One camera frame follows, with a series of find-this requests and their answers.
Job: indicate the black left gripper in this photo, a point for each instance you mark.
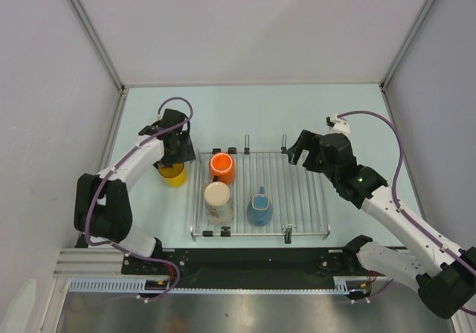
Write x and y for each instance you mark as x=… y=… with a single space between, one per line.
x=187 y=153

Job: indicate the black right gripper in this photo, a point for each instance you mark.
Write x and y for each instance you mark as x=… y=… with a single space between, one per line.
x=305 y=141

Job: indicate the yellow mug black handle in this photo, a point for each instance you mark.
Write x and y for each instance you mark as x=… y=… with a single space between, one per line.
x=174 y=175

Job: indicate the orange mug black handle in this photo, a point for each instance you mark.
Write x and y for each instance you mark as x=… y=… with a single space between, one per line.
x=222 y=168

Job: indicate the cream floral mug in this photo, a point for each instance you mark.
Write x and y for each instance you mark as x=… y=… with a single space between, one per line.
x=218 y=203

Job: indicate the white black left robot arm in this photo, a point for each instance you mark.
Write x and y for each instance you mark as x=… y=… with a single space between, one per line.
x=102 y=205

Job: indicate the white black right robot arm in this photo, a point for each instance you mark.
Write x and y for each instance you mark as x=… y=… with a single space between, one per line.
x=442 y=274

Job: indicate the black front rack hook clip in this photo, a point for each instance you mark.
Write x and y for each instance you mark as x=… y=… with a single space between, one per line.
x=287 y=233

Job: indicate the black front rack knob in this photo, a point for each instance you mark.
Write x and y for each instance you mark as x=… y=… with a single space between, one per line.
x=225 y=231

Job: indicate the blue mug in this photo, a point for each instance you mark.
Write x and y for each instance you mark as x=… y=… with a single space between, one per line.
x=259 y=211

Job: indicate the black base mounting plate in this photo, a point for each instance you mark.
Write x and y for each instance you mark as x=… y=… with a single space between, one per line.
x=290 y=267

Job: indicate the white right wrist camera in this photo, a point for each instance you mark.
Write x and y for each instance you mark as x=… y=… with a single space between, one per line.
x=337 y=125

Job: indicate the metal wire dish rack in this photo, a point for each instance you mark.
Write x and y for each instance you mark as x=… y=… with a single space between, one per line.
x=269 y=197

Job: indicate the white slotted cable duct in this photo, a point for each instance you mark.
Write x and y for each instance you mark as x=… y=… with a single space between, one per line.
x=154 y=287

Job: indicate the aluminium frame post left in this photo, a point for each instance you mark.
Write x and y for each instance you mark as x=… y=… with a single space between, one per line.
x=96 y=43

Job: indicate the aluminium frame post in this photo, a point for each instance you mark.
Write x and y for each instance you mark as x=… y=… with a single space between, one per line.
x=96 y=43
x=410 y=37

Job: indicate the aluminium frame post right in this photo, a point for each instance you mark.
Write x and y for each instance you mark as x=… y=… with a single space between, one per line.
x=410 y=37

